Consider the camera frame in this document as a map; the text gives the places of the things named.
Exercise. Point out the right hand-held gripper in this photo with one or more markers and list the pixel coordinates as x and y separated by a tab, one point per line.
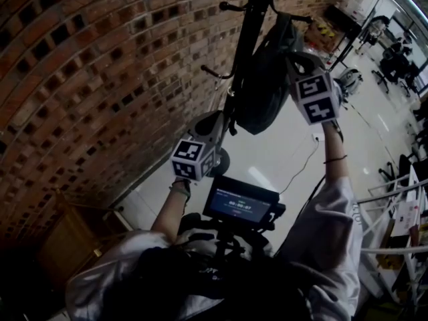
317	99

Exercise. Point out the white tube rack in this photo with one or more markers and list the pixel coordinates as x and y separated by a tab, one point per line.
391	250

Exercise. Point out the black office chair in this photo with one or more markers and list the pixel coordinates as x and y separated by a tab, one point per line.
403	166

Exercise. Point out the black backpack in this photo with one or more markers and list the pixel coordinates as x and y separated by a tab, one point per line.
264	95

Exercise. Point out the person's left forearm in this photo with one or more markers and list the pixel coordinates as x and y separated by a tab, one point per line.
170	212

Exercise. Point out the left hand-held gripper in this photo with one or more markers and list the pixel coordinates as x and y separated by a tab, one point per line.
192	152

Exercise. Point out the black chest monitor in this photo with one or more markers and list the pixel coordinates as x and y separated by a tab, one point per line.
237	206

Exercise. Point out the black monitor mount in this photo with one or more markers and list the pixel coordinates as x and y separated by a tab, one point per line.
227	242

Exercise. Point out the person's right forearm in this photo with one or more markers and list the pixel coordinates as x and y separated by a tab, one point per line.
334	172

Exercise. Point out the black frame table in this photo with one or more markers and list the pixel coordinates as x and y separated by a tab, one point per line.
341	15

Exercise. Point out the wooden cabinet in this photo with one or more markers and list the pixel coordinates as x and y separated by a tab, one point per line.
73	239

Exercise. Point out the green left wrist band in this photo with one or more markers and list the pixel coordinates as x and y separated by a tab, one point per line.
182	187

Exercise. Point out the white floor socket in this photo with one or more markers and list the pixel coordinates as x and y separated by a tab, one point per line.
318	137

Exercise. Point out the black coat rack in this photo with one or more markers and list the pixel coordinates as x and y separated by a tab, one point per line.
247	38

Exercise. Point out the white floor device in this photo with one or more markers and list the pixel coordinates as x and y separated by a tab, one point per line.
349	79

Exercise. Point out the cardboard boxes with striped tape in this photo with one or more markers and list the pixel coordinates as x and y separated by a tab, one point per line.
317	32

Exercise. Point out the black chest vest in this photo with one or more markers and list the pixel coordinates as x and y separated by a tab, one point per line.
214	279

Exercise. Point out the dark right wrist band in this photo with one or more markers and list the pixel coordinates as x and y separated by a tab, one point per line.
334	160

